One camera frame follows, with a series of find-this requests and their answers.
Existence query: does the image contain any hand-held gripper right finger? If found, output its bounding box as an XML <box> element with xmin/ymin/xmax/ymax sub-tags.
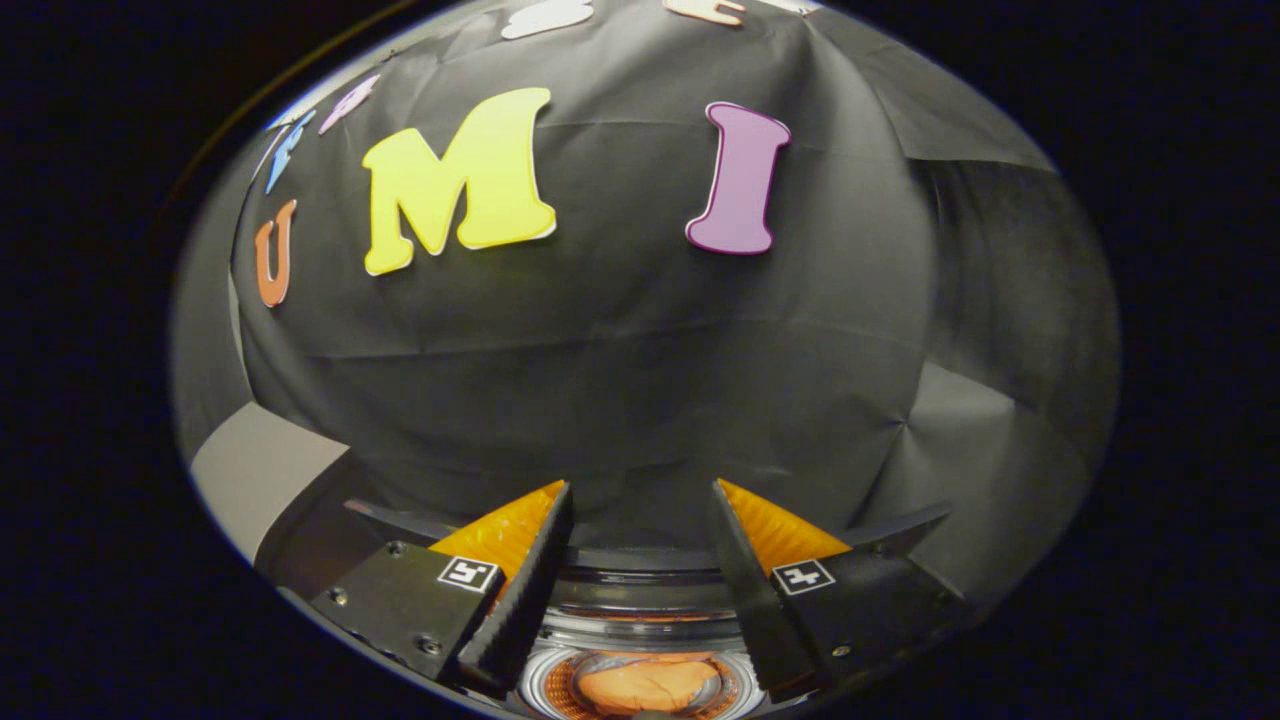
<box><xmin>712</xmin><ymin>480</ymin><xmax>966</xmax><ymax>704</ymax></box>

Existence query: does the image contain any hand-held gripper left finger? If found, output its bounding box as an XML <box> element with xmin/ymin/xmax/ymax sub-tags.
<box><xmin>310</xmin><ymin>480</ymin><xmax>574</xmax><ymax>691</ymax></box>

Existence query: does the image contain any dark washing machine lid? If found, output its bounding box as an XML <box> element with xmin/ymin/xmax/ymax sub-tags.
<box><xmin>345</xmin><ymin>498</ymin><xmax>953</xmax><ymax>651</ymax></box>

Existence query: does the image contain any yellow-orange polo shirt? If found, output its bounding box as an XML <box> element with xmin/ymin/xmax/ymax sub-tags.
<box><xmin>575</xmin><ymin>655</ymin><xmax>723</xmax><ymax>716</ymax></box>

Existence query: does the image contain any beige cabinet with dark top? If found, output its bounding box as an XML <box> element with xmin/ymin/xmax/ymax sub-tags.
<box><xmin>190</xmin><ymin>400</ymin><xmax>351</xmax><ymax>566</ymax></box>

